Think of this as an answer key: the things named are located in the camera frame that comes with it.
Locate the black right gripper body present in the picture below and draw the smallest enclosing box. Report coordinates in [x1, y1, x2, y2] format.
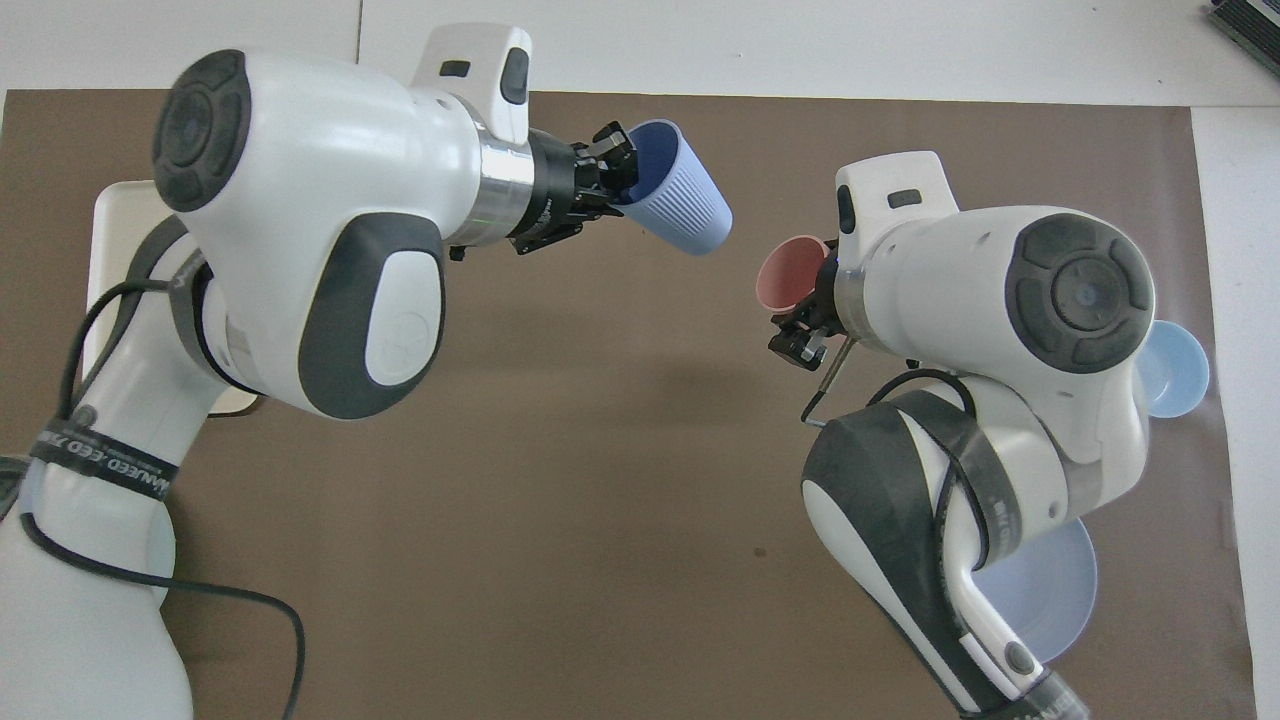
[805, 265, 841, 346]

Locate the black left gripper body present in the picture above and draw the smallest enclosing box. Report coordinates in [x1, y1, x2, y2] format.
[508, 130, 606, 256]

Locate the pink cup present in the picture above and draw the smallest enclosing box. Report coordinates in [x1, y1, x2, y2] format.
[755, 234, 831, 313]

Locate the blue ribbed cup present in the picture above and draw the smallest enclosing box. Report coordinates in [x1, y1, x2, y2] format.
[610, 120, 734, 257]

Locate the cream tray with rabbit print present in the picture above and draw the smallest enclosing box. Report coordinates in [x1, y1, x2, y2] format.
[82, 180, 263, 419]

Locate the brown table mat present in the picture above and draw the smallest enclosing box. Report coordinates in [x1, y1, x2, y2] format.
[0, 88, 1256, 720]

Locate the lavender blue plate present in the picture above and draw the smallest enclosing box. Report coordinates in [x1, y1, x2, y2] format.
[975, 515, 1099, 663]

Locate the light blue bowl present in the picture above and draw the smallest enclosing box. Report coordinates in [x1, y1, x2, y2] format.
[1135, 320, 1211, 421]

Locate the grey ribbed device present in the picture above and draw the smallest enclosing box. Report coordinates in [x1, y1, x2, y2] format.
[1205, 0, 1280, 51]

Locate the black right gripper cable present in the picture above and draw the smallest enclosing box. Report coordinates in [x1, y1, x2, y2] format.
[803, 335, 991, 571]

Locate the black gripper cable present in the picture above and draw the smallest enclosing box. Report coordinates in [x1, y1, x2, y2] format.
[18, 278, 306, 720]
[803, 335, 991, 571]

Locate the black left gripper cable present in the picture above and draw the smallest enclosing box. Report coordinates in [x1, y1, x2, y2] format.
[18, 278, 306, 720]

